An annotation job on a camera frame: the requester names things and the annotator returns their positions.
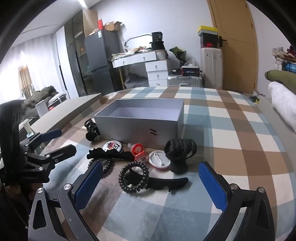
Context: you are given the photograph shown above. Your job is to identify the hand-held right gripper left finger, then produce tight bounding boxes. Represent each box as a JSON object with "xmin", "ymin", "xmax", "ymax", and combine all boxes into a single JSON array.
[{"xmin": 28, "ymin": 161, "xmax": 103, "ymax": 241}]

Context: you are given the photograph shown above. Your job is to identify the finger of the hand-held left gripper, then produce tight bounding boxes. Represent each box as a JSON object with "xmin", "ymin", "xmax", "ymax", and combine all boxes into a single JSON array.
[
  {"xmin": 23, "ymin": 144, "xmax": 77, "ymax": 173},
  {"xmin": 20, "ymin": 129, "xmax": 63, "ymax": 151}
]

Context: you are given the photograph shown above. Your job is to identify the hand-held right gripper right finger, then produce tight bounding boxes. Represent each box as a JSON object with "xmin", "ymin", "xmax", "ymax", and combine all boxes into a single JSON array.
[{"xmin": 198, "ymin": 161, "xmax": 278, "ymax": 241}]

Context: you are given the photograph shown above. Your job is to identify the thin black spiral hair tie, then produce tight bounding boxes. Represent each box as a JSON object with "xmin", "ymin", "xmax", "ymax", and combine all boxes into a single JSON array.
[{"xmin": 88, "ymin": 158, "xmax": 114, "ymax": 176}]

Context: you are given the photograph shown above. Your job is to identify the small black claw hair clip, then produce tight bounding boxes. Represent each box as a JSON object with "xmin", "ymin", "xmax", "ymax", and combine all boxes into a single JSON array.
[{"xmin": 84, "ymin": 119, "xmax": 101, "ymax": 142}]

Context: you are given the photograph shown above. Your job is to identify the thick black spiral hair tie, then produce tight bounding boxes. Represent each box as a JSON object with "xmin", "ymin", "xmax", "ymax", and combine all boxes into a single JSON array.
[{"xmin": 119, "ymin": 161, "xmax": 151, "ymax": 193}]

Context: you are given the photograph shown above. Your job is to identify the black long hair clip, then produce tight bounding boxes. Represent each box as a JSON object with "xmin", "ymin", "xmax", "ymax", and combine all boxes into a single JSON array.
[
  {"xmin": 129, "ymin": 170, "xmax": 189, "ymax": 192},
  {"xmin": 87, "ymin": 147, "xmax": 135, "ymax": 161}
]

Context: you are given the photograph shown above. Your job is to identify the large black claw hair clip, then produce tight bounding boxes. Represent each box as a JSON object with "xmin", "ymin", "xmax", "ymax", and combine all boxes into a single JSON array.
[{"xmin": 164, "ymin": 138, "xmax": 197, "ymax": 174}]

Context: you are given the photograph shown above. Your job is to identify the printed round badge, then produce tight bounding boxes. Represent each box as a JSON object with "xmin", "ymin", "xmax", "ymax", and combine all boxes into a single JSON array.
[{"xmin": 102, "ymin": 141, "xmax": 121, "ymax": 152}]

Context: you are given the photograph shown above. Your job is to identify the white round badge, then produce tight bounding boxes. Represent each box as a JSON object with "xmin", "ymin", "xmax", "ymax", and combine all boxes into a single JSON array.
[{"xmin": 148, "ymin": 150, "xmax": 171, "ymax": 168}]

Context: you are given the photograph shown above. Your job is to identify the red white ornament hair clip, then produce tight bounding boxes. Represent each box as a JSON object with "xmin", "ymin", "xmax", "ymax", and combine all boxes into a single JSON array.
[{"xmin": 128, "ymin": 143, "xmax": 146, "ymax": 162}]

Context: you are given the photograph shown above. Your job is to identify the grey cardboard box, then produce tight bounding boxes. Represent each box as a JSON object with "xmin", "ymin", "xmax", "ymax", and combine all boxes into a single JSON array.
[{"xmin": 93, "ymin": 98, "xmax": 185, "ymax": 150}]

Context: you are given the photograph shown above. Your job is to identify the person's left forearm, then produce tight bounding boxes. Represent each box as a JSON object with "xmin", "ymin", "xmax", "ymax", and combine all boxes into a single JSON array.
[{"xmin": 0, "ymin": 185, "xmax": 31, "ymax": 241}]

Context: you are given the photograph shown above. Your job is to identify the person's left hand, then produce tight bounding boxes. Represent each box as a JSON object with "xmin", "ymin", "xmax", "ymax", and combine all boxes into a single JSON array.
[{"xmin": 6, "ymin": 183, "xmax": 37, "ymax": 200}]

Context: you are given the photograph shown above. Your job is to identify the white bottle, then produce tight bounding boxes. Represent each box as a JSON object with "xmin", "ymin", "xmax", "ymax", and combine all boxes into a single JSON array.
[{"xmin": 24, "ymin": 121, "xmax": 35, "ymax": 138}]

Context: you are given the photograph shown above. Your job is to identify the dark green jacket pile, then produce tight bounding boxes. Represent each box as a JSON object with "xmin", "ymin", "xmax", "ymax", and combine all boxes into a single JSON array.
[{"xmin": 23, "ymin": 85, "xmax": 67, "ymax": 121}]

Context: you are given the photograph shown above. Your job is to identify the wooden floor stand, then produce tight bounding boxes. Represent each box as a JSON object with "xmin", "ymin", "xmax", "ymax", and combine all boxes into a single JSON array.
[{"xmin": 18, "ymin": 65, "xmax": 35, "ymax": 98}]

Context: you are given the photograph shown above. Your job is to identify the white curtain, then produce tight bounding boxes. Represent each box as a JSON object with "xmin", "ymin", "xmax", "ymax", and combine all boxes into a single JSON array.
[{"xmin": 0, "ymin": 32, "xmax": 60, "ymax": 105}]

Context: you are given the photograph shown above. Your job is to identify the dark glass door cabinet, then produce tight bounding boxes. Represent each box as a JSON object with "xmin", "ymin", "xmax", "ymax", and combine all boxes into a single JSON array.
[{"xmin": 64, "ymin": 10, "xmax": 93, "ymax": 97}]

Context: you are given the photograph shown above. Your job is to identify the dark grey refrigerator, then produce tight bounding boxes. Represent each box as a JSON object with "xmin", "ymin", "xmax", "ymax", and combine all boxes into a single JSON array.
[{"xmin": 84, "ymin": 29, "xmax": 123, "ymax": 93}]

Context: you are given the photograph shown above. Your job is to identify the dark grey tarp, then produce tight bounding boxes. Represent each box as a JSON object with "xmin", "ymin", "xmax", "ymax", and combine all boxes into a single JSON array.
[{"xmin": 125, "ymin": 72, "xmax": 148, "ymax": 90}]

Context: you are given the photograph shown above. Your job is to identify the pile of slippers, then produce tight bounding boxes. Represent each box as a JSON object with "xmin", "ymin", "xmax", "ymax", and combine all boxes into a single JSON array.
[{"xmin": 250, "ymin": 91, "xmax": 266, "ymax": 103}]

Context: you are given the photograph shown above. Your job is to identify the white desk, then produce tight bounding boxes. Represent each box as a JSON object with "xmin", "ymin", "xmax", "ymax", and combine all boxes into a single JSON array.
[{"xmin": 112, "ymin": 50, "xmax": 168, "ymax": 90}]

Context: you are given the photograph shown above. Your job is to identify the silver suitcase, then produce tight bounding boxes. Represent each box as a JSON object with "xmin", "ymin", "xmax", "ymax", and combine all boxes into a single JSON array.
[{"xmin": 167, "ymin": 74, "xmax": 204, "ymax": 88}]

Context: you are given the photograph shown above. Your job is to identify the desk clutter pile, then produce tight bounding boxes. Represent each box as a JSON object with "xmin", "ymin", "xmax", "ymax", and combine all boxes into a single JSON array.
[{"xmin": 112, "ymin": 45, "xmax": 153, "ymax": 58}]

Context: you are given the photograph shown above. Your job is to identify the white rolled blanket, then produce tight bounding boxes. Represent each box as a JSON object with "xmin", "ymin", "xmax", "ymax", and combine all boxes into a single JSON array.
[{"xmin": 268, "ymin": 81, "xmax": 296, "ymax": 133}]

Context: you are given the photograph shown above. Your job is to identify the arched mirror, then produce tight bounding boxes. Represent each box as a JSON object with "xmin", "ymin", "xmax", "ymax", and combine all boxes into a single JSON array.
[{"xmin": 124, "ymin": 34, "xmax": 152, "ymax": 50}]

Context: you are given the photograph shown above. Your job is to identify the white drawer cabinet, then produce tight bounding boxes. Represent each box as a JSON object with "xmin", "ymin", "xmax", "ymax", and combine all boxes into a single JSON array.
[{"xmin": 145, "ymin": 59, "xmax": 168, "ymax": 87}]

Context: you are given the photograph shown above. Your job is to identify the white suitcase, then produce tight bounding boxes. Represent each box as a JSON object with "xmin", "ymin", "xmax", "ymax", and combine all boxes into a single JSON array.
[{"xmin": 200, "ymin": 47, "xmax": 223, "ymax": 90}]

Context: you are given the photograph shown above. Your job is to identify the open cardboard box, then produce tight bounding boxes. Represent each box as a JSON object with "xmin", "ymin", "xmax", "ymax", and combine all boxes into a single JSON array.
[{"xmin": 104, "ymin": 21, "xmax": 122, "ymax": 31}]

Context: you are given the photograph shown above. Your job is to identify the green rolled blanket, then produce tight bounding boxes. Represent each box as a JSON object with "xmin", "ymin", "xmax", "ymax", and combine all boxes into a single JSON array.
[{"xmin": 265, "ymin": 70, "xmax": 296, "ymax": 90}]

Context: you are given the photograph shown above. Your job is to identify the dark wrapped flower bouquet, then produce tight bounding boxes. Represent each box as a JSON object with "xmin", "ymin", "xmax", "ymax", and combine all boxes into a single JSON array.
[{"xmin": 169, "ymin": 46, "xmax": 187, "ymax": 65}]

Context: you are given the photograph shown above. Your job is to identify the black container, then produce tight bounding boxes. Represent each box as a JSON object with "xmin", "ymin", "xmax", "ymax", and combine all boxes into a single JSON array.
[{"xmin": 149, "ymin": 32, "xmax": 166, "ymax": 51}]

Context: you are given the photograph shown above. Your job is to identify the wooden door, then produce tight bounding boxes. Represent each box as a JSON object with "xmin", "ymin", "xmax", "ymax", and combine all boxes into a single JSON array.
[{"xmin": 207, "ymin": 0, "xmax": 258, "ymax": 93}]

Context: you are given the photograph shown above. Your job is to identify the black red logo shoe box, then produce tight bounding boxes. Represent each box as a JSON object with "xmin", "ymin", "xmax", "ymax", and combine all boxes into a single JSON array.
[{"xmin": 201, "ymin": 39, "xmax": 219, "ymax": 48}]

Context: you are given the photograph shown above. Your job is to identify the dark grey shoe box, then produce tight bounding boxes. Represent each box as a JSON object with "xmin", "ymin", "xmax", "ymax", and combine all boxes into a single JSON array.
[{"xmin": 199, "ymin": 32, "xmax": 219, "ymax": 42}]

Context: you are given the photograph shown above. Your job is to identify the row of shoes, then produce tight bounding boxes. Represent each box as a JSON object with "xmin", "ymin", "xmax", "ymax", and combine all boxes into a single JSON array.
[{"xmin": 272, "ymin": 45, "xmax": 296, "ymax": 70}]

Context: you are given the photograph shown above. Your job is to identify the yellow shoe box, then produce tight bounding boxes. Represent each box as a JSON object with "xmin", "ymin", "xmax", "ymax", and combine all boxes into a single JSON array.
[{"xmin": 198, "ymin": 25, "xmax": 218, "ymax": 37}]

